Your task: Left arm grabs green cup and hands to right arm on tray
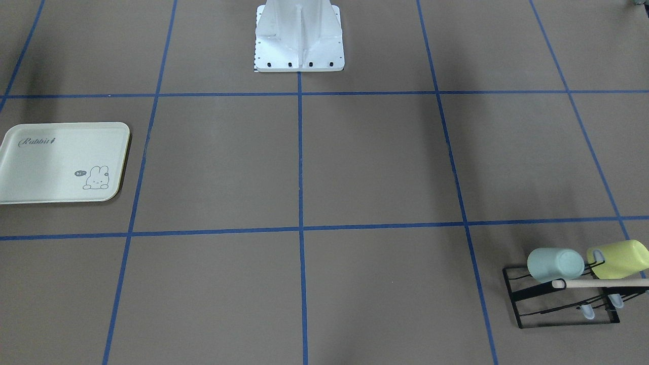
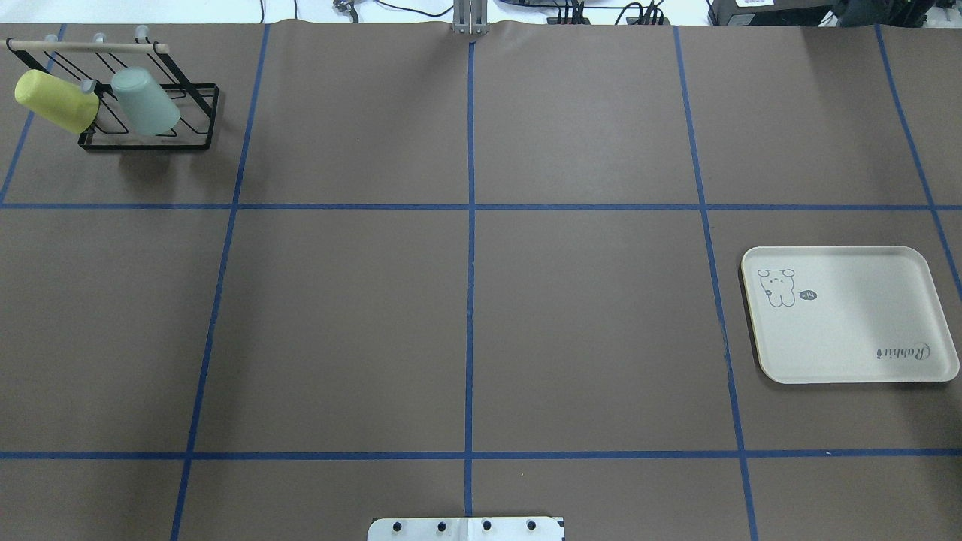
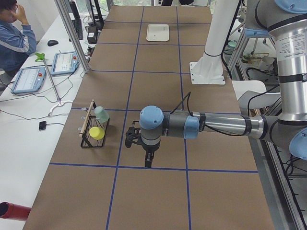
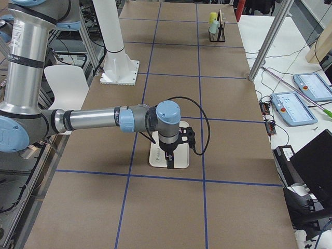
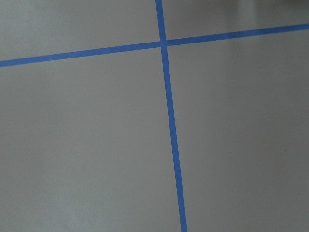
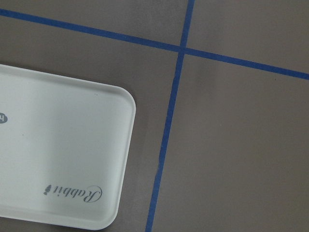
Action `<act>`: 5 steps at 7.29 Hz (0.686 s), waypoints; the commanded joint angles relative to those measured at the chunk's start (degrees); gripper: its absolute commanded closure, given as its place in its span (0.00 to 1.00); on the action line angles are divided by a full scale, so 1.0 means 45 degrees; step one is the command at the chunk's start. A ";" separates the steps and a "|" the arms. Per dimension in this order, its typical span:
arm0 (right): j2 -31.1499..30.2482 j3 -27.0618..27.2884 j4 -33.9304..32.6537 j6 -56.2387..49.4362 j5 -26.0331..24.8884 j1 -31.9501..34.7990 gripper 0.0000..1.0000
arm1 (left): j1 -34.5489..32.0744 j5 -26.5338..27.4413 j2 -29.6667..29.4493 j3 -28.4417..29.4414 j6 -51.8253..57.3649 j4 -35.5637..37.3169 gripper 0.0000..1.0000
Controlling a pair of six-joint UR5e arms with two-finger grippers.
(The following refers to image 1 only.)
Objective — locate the pale green cup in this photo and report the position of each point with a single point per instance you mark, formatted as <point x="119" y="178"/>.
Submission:
<point x="547" y="264"/>

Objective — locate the cream rabbit tray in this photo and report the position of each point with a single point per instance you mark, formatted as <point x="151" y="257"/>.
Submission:
<point x="63" y="162"/>

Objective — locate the yellow-green cup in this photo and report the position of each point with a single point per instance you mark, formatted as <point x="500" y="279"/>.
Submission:
<point x="620" y="259"/>

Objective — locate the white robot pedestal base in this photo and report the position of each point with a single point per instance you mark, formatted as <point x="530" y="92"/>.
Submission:
<point x="298" y="36"/>

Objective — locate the black wire cup rack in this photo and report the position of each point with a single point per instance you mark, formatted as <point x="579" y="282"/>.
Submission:
<point x="536" y="304"/>

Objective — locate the wooden rack handle rod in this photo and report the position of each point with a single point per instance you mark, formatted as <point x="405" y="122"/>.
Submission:
<point x="600" y="283"/>

